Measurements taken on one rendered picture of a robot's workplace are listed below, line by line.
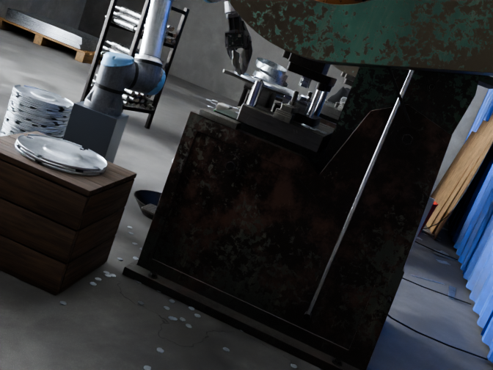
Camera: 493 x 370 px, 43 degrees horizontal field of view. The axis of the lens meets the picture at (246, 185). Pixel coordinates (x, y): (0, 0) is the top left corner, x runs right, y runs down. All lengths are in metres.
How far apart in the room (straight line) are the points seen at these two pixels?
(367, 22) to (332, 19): 0.10
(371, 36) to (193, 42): 7.69
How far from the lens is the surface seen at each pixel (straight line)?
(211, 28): 9.39
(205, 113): 2.15
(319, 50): 1.87
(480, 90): 7.30
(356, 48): 1.85
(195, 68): 9.43
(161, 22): 2.64
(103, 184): 1.99
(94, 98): 2.55
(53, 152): 2.08
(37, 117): 3.13
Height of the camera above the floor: 0.92
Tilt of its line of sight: 12 degrees down
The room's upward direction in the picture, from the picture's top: 21 degrees clockwise
